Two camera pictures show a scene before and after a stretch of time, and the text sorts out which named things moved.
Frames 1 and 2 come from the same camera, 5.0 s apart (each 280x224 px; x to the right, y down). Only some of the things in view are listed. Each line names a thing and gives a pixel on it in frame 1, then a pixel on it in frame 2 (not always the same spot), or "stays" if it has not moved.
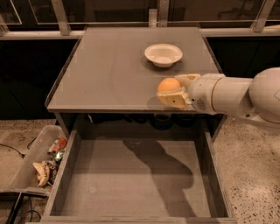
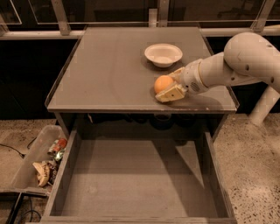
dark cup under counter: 163,121 stays
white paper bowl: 164,55 stays
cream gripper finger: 187,79 -> 177,74
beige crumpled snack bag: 43,170 stays
